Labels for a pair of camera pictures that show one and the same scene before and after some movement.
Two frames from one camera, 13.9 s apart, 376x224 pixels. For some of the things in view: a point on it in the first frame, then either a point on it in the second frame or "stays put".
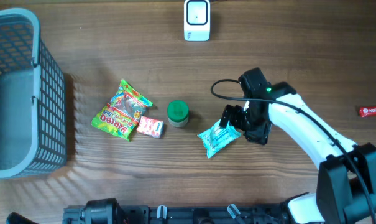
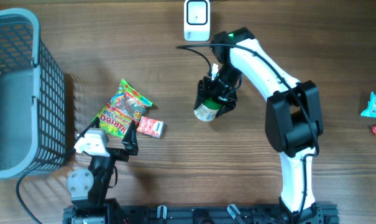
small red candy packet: [151, 127] stays put
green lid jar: [178, 112] → [207, 111]
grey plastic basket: [27, 98] stays put
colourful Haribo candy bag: [125, 110] stays put
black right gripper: [260, 134] → [204, 84]
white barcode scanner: [197, 20] stays put
